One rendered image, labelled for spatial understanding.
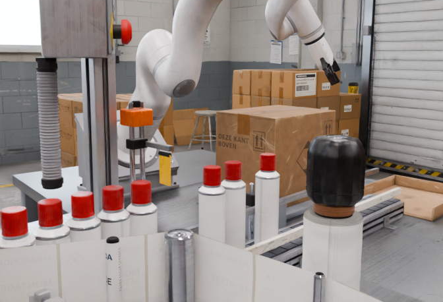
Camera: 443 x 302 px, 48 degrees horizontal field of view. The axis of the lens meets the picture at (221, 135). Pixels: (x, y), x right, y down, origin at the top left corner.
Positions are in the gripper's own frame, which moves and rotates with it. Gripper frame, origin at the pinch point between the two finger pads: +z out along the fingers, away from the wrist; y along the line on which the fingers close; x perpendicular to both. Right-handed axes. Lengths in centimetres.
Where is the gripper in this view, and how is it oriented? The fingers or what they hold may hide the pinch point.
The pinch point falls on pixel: (335, 75)
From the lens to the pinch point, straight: 174.5
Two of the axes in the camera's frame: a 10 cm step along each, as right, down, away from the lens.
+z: 5.3, 7.6, 3.7
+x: 8.2, -3.6, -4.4
